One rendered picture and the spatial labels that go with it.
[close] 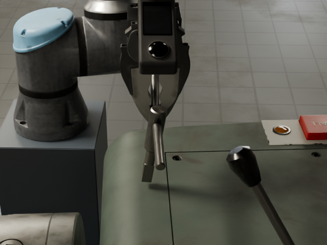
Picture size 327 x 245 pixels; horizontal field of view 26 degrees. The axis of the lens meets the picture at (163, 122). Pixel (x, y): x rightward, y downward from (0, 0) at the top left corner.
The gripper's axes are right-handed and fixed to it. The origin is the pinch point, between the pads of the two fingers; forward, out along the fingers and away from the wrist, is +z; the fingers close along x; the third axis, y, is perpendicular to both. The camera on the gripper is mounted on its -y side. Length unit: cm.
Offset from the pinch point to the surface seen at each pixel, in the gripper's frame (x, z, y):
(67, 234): 11.9, 10.7, -11.4
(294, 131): -22.1, 8.9, 10.0
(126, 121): 7, 135, 233
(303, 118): -23.8, 7.8, 12.0
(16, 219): 19.2, 11.6, -6.9
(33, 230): 16.3, 10.8, -10.3
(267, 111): -68, 135, 241
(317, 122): -25.7, 7.8, 10.7
